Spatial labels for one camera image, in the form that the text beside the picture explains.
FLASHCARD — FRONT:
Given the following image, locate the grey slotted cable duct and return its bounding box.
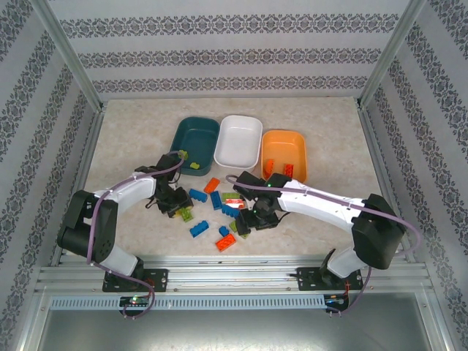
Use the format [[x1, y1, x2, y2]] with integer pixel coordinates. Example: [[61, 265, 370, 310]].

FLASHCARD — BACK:
[[48, 295, 327, 311]]

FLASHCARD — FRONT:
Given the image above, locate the orange plastic container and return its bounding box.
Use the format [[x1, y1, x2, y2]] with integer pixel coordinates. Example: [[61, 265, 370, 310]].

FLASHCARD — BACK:
[[260, 129, 308, 184]]

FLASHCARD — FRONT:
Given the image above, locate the white plastic container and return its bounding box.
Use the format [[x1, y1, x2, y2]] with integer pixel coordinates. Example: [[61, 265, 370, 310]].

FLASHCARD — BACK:
[[213, 114, 263, 170]]

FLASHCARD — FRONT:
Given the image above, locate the aluminium frame post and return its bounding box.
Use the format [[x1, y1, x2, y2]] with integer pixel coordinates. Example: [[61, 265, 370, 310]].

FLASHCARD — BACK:
[[357, 0, 428, 107], [31, 0, 107, 110]]

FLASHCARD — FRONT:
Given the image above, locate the purple camera cable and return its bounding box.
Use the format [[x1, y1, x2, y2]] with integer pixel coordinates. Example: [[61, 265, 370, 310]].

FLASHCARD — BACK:
[[87, 149, 189, 320], [224, 174, 423, 317]]

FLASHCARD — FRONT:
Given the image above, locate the teal plastic container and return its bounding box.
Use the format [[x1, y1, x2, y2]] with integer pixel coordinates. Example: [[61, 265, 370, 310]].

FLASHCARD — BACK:
[[169, 116, 221, 178]]

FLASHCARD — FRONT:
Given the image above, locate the long aluminium base rail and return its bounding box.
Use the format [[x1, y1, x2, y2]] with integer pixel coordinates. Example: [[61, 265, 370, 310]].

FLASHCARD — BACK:
[[34, 254, 434, 293]]

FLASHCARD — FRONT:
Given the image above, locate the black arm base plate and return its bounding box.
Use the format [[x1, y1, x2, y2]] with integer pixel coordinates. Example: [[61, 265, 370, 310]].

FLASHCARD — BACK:
[[295, 265, 364, 292], [102, 268, 170, 293]]

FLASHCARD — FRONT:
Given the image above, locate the grey metal bottom panel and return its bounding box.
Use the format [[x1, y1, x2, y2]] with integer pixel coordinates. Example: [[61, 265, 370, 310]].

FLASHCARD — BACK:
[[21, 288, 450, 351]]

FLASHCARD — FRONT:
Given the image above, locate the aluminium side rail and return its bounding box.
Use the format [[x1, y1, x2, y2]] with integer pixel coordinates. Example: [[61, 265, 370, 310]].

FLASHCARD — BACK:
[[49, 105, 107, 268], [357, 104, 418, 264]]

